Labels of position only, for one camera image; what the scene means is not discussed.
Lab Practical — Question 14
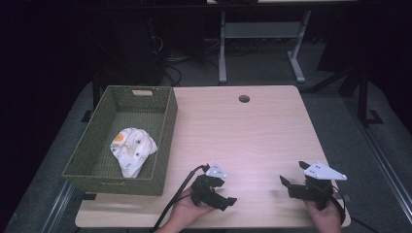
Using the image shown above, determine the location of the metal floor rail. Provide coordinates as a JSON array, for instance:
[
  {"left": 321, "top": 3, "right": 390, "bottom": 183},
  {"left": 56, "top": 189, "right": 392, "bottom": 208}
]
[
  {"left": 40, "top": 180, "right": 78, "bottom": 233},
  {"left": 343, "top": 95, "right": 412, "bottom": 225}
]

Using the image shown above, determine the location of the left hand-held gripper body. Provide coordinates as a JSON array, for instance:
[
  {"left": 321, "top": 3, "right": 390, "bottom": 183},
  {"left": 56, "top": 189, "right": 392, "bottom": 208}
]
[{"left": 189, "top": 161, "right": 228, "bottom": 209}]

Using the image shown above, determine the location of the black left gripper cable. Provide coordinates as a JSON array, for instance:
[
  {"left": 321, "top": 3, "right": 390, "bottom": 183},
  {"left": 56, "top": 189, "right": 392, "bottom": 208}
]
[{"left": 151, "top": 164, "right": 210, "bottom": 233}]

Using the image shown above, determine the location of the person's right hand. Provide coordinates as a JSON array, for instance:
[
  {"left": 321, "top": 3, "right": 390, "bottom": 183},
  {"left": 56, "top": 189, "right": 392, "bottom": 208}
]
[{"left": 303, "top": 193, "right": 343, "bottom": 233}]

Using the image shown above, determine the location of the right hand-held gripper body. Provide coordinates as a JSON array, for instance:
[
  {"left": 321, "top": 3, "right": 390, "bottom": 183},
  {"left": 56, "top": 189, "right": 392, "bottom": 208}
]
[{"left": 288, "top": 160, "right": 348, "bottom": 212}]

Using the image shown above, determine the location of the black cabinet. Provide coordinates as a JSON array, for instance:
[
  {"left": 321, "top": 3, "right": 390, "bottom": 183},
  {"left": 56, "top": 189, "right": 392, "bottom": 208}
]
[{"left": 96, "top": 9, "right": 164, "bottom": 86}]

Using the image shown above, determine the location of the grey metal desk frame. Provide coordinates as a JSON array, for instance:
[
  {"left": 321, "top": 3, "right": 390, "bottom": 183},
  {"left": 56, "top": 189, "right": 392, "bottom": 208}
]
[{"left": 218, "top": 10, "right": 312, "bottom": 84}]

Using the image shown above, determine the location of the white patterned cloth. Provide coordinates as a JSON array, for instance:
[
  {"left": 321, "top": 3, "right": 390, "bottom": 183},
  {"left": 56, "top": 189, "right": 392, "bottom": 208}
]
[{"left": 109, "top": 127, "right": 159, "bottom": 180}]

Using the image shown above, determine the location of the green woven basket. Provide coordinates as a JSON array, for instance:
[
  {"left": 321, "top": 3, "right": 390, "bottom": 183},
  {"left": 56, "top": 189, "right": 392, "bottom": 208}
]
[{"left": 61, "top": 84, "right": 179, "bottom": 197}]

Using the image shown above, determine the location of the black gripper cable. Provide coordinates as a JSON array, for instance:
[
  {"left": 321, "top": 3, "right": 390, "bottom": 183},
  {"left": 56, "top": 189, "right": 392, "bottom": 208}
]
[
  {"left": 151, "top": 164, "right": 210, "bottom": 233},
  {"left": 329, "top": 184, "right": 381, "bottom": 233}
]

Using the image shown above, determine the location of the bundle of floor cables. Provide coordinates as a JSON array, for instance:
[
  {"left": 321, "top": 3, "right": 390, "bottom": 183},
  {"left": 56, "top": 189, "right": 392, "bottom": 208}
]
[{"left": 149, "top": 34, "right": 260, "bottom": 87}]

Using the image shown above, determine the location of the person's left hand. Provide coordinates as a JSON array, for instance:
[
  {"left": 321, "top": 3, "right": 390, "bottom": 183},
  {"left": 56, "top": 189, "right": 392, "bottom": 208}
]
[{"left": 154, "top": 193, "right": 216, "bottom": 233}]

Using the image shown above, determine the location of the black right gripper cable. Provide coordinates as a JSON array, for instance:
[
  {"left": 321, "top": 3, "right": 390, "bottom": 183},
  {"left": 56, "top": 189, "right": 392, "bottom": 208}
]
[{"left": 329, "top": 184, "right": 381, "bottom": 233}]

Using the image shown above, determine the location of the black stand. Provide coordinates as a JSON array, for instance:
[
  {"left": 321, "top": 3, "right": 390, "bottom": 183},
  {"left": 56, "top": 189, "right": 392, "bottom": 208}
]
[
  {"left": 80, "top": 72, "right": 102, "bottom": 123},
  {"left": 338, "top": 66, "right": 385, "bottom": 128}
]

